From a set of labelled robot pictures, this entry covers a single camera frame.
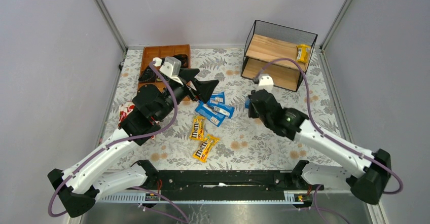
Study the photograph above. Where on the red white patterned cloth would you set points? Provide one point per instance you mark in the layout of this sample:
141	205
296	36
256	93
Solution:
125	110

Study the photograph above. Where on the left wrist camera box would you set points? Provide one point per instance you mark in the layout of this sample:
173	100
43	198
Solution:
170	66

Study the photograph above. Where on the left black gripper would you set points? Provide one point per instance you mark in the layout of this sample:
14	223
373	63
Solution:
193	87

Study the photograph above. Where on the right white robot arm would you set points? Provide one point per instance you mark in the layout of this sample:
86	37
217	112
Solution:
361	171

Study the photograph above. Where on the blue candy bag right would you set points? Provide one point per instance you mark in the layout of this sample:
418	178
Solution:
223	109

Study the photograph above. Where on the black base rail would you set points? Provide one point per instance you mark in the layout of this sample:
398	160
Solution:
224	185

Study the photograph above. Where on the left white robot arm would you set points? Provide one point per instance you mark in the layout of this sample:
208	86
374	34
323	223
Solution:
80	186

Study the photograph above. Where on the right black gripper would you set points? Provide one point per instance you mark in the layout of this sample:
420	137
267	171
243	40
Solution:
254	104

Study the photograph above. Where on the blue candy bag top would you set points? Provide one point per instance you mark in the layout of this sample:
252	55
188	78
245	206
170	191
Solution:
217	98

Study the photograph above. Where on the black glossy item in tray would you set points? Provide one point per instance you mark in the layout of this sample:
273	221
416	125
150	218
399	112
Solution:
184	59

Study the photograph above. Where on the yellow candy bag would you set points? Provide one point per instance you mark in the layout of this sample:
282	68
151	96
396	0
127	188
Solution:
303	53

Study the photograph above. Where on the floral table mat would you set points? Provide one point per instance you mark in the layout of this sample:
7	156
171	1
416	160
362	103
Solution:
245	143

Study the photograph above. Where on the yellow m&m bag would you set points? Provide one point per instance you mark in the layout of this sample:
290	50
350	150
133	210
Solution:
197	130
201	154

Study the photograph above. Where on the orange wooden compartment tray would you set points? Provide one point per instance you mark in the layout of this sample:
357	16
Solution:
149	53

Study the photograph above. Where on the blue candy bag long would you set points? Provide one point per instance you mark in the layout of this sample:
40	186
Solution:
213	116

